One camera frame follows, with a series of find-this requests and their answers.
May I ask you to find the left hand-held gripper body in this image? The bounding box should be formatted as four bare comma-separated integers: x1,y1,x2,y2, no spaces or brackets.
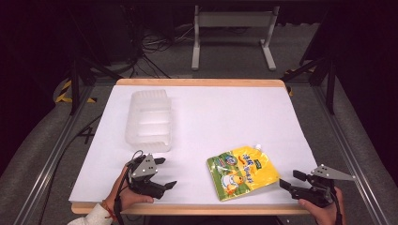
126,153,166,201

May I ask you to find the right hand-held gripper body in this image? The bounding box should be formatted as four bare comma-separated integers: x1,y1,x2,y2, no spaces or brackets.
290,164,357,208

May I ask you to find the translucent plastic storage box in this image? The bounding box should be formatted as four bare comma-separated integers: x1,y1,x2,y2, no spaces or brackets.
124,89,173,154

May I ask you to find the yellow green spouted pouch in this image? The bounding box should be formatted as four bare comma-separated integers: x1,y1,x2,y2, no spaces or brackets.
206,143,281,203

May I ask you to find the person's right hand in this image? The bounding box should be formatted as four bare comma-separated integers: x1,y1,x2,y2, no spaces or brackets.
298,186,345,225

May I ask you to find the person's left hand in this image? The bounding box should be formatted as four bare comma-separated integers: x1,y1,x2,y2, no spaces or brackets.
104,167,155,216

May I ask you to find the white table sheet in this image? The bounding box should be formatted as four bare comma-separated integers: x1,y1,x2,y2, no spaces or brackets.
68,84,319,206

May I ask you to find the black metal stand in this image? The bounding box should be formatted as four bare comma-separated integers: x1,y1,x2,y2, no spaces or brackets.
67,6,124,117
279,12,338,115

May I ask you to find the yellow black hazard tape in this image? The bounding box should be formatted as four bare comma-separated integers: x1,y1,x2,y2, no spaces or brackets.
54,79,97,105

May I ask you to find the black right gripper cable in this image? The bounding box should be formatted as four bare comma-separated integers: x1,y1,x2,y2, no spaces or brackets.
330,185,344,225

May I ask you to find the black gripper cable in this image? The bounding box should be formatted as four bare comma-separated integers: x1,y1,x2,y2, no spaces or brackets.
113,149,146,225
330,185,344,225

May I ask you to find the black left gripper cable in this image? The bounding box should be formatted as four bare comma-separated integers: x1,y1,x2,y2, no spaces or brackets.
113,149,146,225

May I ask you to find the aluminium floor rail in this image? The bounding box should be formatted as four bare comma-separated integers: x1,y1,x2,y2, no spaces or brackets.
312,85,392,225
12,83,95,225

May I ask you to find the red wrist bracelet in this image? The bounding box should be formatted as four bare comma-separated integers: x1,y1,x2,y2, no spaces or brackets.
100,200,115,220

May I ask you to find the black floor cable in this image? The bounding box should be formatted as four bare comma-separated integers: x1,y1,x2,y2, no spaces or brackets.
37,113,104,225

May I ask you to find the bundle of black floor cables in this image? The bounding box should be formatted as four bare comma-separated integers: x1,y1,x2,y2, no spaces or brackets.
123,6,195,80

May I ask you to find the white metal stand frame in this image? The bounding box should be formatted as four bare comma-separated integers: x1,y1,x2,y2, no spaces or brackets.
191,5,281,72

